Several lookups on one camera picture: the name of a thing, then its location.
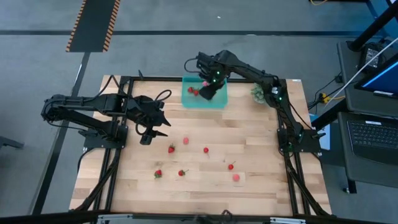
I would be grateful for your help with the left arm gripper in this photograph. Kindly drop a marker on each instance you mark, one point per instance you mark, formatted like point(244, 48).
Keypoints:
point(146, 112)

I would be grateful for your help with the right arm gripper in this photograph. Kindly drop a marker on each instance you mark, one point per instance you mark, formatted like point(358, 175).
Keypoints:
point(211, 67)

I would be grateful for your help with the pink raspberry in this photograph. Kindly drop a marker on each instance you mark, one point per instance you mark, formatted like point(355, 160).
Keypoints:
point(236, 177)
point(205, 83)
point(186, 140)

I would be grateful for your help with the small red cherry with stem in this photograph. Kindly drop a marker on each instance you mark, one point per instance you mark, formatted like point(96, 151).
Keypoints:
point(206, 150)
point(230, 166)

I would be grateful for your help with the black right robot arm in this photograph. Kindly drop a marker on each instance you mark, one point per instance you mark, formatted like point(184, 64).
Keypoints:
point(248, 70)

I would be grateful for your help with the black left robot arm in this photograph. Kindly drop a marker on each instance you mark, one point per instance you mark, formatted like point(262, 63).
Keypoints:
point(77, 104)

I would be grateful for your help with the teal translucent plastic container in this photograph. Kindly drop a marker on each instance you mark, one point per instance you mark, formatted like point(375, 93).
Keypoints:
point(192, 101)

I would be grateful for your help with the potted green succulent plant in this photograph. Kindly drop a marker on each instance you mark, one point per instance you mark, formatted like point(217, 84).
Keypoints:
point(257, 93)

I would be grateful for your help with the yellow plug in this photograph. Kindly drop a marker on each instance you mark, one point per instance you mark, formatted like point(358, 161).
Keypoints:
point(325, 99)

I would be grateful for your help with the black mat with hazard stripes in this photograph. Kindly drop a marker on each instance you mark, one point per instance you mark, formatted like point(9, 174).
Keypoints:
point(93, 25)

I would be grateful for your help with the blue and white box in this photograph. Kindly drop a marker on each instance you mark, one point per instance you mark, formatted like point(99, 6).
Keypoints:
point(326, 140)

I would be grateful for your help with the dark grey desk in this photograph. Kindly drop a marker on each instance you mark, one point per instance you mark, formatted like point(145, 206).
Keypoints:
point(351, 102)

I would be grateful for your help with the black rig beam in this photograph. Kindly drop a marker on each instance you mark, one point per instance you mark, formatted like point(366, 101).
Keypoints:
point(46, 217)

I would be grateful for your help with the grey chair base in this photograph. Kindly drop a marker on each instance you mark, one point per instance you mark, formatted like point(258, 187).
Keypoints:
point(9, 142)

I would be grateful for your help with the black power adapter with label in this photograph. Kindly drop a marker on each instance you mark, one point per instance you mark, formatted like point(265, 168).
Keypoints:
point(370, 57)

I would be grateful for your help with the black laptop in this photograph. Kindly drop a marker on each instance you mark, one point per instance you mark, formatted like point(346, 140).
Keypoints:
point(373, 133)

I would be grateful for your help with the computer monitor with blue screen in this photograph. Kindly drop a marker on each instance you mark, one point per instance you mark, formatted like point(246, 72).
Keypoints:
point(385, 81)

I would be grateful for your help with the black frame clamp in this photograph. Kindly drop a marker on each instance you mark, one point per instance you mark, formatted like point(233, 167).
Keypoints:
point(140, 74)

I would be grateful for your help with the silver metal bracket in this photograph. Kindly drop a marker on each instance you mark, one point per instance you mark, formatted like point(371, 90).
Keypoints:
point(287, 220)
point(115, 218)

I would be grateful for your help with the black metal post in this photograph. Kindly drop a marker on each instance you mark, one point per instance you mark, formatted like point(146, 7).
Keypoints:
point(373, 26)

